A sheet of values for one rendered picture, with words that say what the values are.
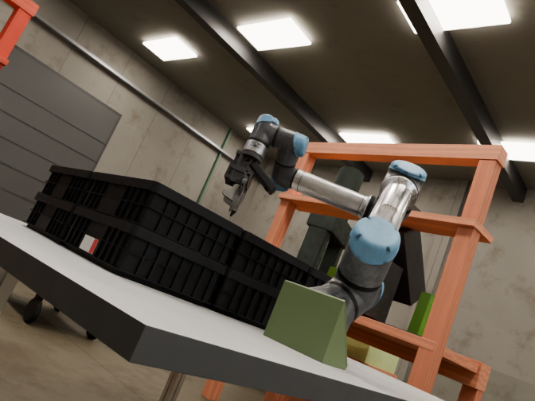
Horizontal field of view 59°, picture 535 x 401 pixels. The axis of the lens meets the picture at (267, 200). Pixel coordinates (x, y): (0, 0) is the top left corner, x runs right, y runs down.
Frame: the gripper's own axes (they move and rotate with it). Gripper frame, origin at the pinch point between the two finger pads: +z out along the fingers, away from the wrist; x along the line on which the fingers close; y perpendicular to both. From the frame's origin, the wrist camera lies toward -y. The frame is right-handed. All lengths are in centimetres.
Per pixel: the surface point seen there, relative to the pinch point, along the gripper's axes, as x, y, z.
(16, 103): -688, 587, -223
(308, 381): 70, -32, 39
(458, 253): -107, -107, -56
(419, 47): -413, -79, -439
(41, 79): -696, 575, -291
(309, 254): -341, -39, -81
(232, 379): 83, -22, 43
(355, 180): -353, -57, -184
